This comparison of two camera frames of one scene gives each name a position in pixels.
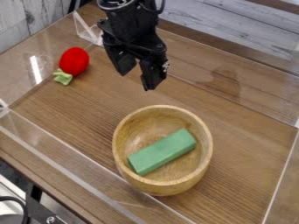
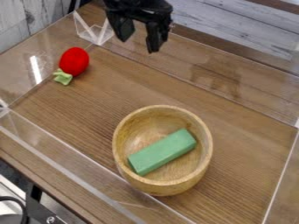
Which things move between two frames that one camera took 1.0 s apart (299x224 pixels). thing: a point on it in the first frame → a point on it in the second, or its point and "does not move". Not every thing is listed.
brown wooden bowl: (144, 128) does not move
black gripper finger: (121, 59) → (121, 13)
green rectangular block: (160, 152) does not move
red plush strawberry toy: (72, 64) does not move
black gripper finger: (153, 72) → (157, 20)
